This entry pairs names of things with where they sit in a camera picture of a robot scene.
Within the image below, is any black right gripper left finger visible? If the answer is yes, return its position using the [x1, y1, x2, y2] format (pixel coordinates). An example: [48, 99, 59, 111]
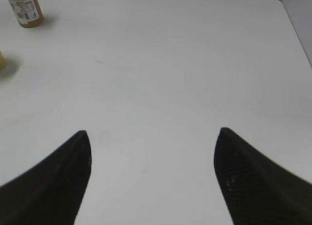
[0, 130, 92, 225]

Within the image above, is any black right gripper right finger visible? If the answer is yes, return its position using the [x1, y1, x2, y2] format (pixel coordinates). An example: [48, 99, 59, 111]
[214, 127, 312, 225]

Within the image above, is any yellow paper cup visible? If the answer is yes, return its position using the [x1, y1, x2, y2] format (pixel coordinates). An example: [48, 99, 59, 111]
[0, 52, 6, 70]

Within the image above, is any orange juice bottle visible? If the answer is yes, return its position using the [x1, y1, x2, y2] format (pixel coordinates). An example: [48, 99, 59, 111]
[8, 0, 44, 28]

